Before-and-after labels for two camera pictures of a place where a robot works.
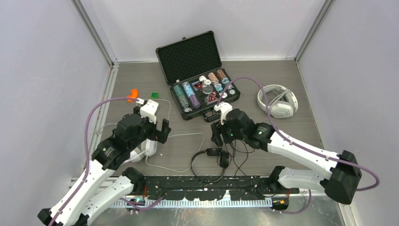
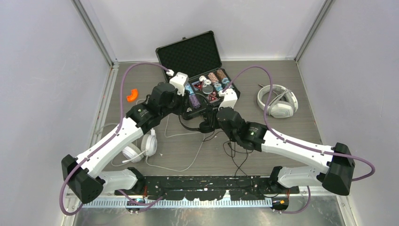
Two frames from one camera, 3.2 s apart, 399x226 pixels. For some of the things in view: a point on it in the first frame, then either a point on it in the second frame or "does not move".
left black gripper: (161, 134) → (183, 102)
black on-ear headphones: (224, 160) → (209, 126)
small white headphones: (148, 148) does not move
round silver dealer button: (207, 89) does not move
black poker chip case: (193, 68) does not move
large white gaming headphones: (280, 109) does not move
